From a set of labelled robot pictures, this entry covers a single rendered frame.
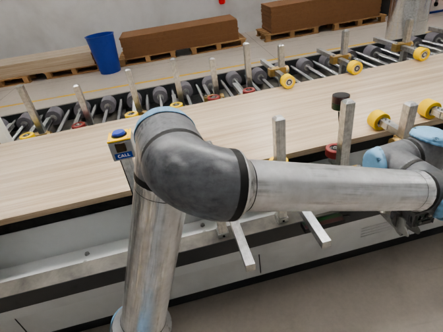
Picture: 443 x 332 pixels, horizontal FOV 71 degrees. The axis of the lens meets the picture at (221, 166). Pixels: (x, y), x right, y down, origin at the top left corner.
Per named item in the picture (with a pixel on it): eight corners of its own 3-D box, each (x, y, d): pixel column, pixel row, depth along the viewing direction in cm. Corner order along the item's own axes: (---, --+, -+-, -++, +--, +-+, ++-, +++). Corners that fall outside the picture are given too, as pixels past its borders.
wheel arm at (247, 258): (256, 271, 98) (255, 262, 95) (246, 274, 97) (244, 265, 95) (225, 190, 134) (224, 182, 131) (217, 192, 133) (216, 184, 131)
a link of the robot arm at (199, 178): (157, 166, 37) (489, 183, 64) (145, 126, 47) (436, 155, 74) (145, 241, 42) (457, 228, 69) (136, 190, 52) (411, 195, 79)
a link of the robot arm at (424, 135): (399, 128, 82) (430, 119, 84) (391, 168, 89) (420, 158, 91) (430, 143, 75) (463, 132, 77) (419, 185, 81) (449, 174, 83)
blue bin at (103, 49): (122, 72, 610) (111, 35, 572) (94, 78, 607) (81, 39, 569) (126, 65, 656) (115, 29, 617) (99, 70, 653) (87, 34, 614)
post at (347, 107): (343, 207, 131) (356, 100, 105) (335, 209, 131) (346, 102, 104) (339, 202, 134) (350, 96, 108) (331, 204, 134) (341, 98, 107)
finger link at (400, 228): (402, 248, 97) (407, 225, 92) (389, 234, 102) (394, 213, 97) (411, 245, 97) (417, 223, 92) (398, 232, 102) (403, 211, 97)
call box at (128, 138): (137, 159, 97) (130, 137, 93) (115, 164, 96) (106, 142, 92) (137, 148, 103) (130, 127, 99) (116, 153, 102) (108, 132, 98)
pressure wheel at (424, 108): (439, 98, 137) (423, 110, 138) (443, 110, 141) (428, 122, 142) (429, 93, 142) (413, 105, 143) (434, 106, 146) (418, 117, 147)
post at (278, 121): (287, 222, 129) (285, 116, 102) (279, 224, 129) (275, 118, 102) (283, 217, 132) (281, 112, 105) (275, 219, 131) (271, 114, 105)
